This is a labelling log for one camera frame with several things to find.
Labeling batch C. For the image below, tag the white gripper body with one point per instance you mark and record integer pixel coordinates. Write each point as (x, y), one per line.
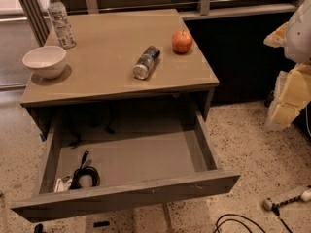
(299, 38)

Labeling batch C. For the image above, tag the red apple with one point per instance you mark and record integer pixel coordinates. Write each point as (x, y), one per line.
(182, 41)

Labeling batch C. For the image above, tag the white power strip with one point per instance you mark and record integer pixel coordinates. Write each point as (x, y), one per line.
(301, 193)

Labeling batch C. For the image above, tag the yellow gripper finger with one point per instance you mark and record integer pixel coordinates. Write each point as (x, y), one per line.
(276, 38)
(292, 93)

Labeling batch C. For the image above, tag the white ceramic bowl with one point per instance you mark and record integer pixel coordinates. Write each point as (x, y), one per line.
(46, 62)

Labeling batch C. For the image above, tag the small dark floor device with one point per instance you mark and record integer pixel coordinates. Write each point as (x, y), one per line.
(269, 99)

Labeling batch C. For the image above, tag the clear plastic water bottle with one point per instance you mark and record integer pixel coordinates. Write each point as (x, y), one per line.
(61, 24)

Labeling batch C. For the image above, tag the open grey top drawer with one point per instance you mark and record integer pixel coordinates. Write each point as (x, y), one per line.
(151, 159)

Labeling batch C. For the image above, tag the grey cabinet with tan top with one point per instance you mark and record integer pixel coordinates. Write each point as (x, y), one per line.
(99, 67)

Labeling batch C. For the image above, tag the silver blue redbull can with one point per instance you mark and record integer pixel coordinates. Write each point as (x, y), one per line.
(146, 63)

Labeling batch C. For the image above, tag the small white packet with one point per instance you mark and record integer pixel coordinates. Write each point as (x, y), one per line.
(62, 184)

